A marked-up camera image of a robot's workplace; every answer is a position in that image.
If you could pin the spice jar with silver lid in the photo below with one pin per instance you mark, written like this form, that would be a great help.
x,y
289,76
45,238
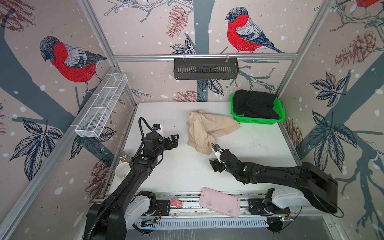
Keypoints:
x,y
124,157

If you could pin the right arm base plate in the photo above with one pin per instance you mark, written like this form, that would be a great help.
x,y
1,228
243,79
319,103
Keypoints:
x,y
262,207

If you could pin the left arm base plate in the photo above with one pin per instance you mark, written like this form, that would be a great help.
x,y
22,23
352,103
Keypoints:
x,y
162,208

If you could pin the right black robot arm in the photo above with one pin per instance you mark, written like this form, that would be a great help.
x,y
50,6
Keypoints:
x,y
312,187

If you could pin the green plastic basket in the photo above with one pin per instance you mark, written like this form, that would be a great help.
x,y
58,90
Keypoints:
x,y
278,108

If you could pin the pink plastic tray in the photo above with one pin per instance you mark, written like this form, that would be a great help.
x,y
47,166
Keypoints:
x,y
220,202

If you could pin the white mesh wire shelf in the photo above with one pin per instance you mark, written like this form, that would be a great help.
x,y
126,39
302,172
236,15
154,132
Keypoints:
x,y
98,114

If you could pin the beige shorts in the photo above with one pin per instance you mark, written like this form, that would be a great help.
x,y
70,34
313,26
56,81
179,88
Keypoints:
x,y
203,129

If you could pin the black hanging wire basket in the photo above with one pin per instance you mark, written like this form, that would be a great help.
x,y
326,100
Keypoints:
x,y
206,69

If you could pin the small pink toy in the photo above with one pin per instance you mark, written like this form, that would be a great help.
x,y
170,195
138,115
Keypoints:
x,y
175,202

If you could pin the black shorts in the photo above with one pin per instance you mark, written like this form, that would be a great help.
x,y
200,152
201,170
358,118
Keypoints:
x,y
252,104

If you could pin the white mug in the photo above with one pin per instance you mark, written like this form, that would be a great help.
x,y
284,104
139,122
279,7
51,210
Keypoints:
x,y
122,170

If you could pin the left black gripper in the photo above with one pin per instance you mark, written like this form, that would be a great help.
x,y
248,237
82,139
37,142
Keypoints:
x,y
174,142

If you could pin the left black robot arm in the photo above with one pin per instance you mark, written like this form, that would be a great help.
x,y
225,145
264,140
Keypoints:
x,y
111,219

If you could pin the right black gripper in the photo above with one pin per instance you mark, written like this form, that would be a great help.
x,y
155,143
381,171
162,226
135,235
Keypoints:
x,y
215,162

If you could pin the horizontal aluminium frame bar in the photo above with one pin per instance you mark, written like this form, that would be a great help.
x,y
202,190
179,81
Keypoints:
x,y
166,58

